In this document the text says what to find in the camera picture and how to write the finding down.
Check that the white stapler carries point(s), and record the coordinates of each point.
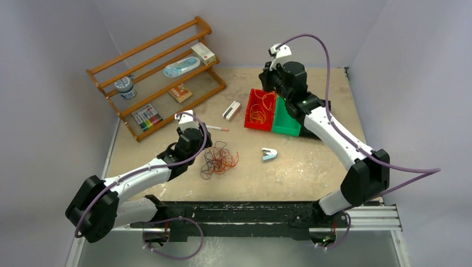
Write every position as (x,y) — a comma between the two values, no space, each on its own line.
(231,111)

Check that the green plastic bin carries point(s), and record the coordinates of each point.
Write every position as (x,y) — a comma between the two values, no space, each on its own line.
(282,122)

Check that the white marker with orange cap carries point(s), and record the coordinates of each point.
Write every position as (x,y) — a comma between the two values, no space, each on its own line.
(217,128)

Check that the white red box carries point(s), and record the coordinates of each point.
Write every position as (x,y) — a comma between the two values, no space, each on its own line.
(202,52)

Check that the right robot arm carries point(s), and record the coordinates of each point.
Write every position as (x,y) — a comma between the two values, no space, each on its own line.
(366,177)

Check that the white blue staple remover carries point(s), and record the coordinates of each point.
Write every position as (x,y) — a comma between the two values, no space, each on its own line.
(268,154)

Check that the aluminium frame rail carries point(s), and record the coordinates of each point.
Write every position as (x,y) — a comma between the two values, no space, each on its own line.
(372,216)

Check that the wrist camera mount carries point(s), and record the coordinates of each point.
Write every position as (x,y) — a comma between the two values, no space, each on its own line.
(280,55)
(185,118)

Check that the blue white oval package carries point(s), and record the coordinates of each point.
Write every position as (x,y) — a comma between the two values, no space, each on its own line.
(181,67)

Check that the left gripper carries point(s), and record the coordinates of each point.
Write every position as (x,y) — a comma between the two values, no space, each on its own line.
(207,142)

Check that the red plastic bin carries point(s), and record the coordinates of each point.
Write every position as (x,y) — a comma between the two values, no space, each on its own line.
(260,110)

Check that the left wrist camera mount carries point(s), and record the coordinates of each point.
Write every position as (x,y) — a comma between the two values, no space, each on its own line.
(185,118)

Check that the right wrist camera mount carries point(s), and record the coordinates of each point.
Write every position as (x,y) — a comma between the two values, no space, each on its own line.
(280,55)

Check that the blue white tape roll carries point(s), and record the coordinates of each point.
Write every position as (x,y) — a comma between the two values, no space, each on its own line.
(125,88)

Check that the black plastic bin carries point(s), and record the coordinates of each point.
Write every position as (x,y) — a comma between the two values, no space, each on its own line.
(316,118)

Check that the coloured marker set pack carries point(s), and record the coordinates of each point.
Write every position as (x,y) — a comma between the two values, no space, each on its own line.
(147,117)

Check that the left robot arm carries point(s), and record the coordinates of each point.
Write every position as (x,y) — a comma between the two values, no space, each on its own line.
(101,205)

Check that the wooden shelf rack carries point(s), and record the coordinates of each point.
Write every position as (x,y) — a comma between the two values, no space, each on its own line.
(152,85)

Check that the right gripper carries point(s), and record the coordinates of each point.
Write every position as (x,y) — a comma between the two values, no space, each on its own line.
(266,76)

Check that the orange snack packet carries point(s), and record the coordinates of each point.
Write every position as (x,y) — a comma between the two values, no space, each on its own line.
(180,93)

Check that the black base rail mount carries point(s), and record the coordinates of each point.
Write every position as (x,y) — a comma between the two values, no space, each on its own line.
(176,221)

